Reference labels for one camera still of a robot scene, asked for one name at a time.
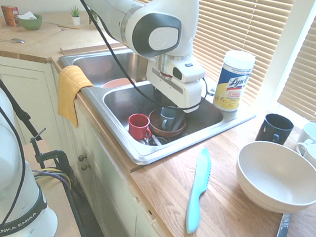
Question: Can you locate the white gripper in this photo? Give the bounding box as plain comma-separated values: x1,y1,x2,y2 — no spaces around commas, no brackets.
141,58,206,133

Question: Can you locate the teal plastic knife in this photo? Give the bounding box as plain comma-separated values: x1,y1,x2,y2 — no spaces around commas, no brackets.
184,146,214,236

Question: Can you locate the stainless steel double sink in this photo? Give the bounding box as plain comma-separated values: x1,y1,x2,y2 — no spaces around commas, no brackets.
48,43,262,177

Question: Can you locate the white sink hole cap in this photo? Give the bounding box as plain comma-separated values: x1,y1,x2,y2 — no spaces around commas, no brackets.
207,82,218,97

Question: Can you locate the grey-blue mug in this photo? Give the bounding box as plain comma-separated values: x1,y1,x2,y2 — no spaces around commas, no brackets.
157,105,178,131

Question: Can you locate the brown wooden bowl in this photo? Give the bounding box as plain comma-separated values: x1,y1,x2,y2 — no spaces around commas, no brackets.
146,108,188,140

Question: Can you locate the red mug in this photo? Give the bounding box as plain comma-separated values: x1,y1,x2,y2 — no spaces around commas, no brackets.
126,112,155,142

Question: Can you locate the metal drain strainer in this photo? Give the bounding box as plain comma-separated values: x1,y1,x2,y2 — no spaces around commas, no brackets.
140,133,165,148

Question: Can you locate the pink bowl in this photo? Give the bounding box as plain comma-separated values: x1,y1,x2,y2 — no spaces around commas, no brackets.
101,75,136,93

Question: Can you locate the Lysol wipes canister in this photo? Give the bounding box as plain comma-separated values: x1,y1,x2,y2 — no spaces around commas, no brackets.
212,48,258,115

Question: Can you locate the yellow dish cloth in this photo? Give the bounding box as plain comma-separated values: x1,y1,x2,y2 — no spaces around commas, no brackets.
53,63,97,131

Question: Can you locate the wide tan window blind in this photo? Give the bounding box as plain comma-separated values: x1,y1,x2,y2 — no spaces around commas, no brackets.
115,0,296,110

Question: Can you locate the large black mug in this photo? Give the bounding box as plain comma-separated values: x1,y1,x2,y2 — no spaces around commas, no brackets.
254,111,296,147

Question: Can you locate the black clamp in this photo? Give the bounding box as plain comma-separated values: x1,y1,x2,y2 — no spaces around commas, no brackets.
26,126,76,178

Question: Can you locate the large cream bowl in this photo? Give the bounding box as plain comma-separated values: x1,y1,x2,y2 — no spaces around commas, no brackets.
231,138,316,218

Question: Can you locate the small potted plant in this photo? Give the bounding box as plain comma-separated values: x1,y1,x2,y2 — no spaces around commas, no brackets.
67,4,83,27

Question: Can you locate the green bowl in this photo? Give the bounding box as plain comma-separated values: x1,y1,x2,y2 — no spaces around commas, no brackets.
15,12,44,32

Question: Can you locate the metal spoon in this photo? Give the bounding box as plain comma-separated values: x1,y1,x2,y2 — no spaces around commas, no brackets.
0,35,26,47

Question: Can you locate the white paper piece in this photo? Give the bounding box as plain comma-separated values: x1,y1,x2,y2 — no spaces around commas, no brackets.
17,10,39,22

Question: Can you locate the orange cardboard box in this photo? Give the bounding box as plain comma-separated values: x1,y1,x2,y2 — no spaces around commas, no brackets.
0,4,22,28

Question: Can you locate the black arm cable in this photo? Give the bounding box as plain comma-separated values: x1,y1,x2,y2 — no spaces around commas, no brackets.
47,0,218,116

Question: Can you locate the coloured cable bundle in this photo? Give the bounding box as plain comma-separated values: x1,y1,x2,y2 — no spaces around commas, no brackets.
25,168,97,237

